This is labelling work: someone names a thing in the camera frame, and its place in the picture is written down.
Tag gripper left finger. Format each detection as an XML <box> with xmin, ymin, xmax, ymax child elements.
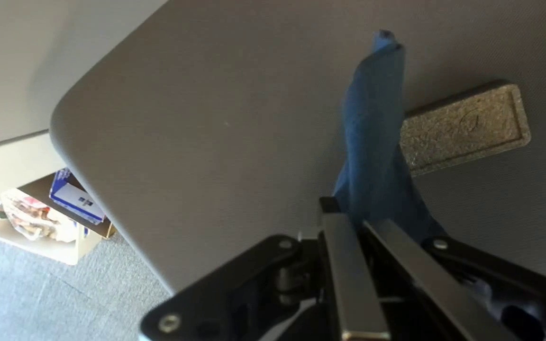
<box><xmin>139</xmin><ymin>196</ymin><xmax>391</xmax><ymax>341</ymax></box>

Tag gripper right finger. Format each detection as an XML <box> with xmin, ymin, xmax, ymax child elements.
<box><xmin>359</xmin><ymin>219</ymin><xmax>546</xmax><ymax>341</ymax></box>

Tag blue cloth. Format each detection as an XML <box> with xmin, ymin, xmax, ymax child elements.
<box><xmin>332</xmin><ymin>29</ymin><xmax>447</xmax><ymax>246</ymax></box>

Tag speckled beige rectangular tray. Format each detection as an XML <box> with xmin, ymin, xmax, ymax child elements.
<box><xmin>399</xmin><ymin>81</ymin><xmax>532</xmax><ymax>177</ymax></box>

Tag brown cardboard box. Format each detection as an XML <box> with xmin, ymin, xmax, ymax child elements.
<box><xmin>17</xmin><ymin>172</ymin><xmax>117</xmax><ymax>239</ymax></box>

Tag blue and white box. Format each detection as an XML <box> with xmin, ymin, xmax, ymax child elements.
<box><xmin>49</xmin><ymin>168</ymin><xmax>108</xmax><ymax>225</ymax></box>

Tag white waste bin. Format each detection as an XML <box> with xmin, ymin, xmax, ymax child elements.
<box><xmin>0</xmin><ymin>188</ymin><xmax>104</xmax><ymax>266</ymax></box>

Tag crumpled paper wrappers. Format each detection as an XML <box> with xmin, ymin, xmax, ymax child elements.
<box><xmin>0</xmin><ymin>188</ymin><xmax>77</xmax><ymax>243</ymax></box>

